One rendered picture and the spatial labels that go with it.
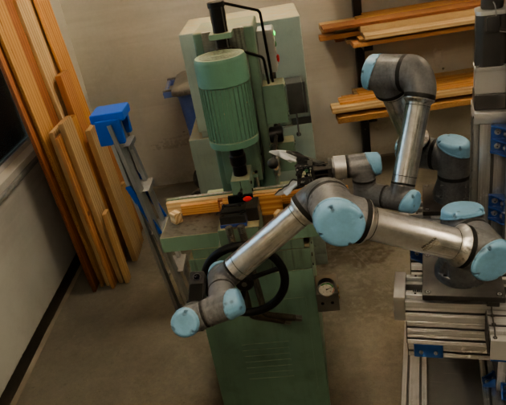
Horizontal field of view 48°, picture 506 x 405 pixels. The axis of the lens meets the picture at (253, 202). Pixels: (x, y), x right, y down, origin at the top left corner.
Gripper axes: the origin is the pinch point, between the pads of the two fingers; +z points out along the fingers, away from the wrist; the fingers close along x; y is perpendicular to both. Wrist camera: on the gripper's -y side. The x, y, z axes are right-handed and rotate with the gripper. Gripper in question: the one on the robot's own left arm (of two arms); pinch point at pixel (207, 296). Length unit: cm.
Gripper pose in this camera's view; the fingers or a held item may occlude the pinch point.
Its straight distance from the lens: 183.1
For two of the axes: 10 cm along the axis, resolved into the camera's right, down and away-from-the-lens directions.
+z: 1.0, 0.2, 9.9
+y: 1.0, 9.9, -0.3
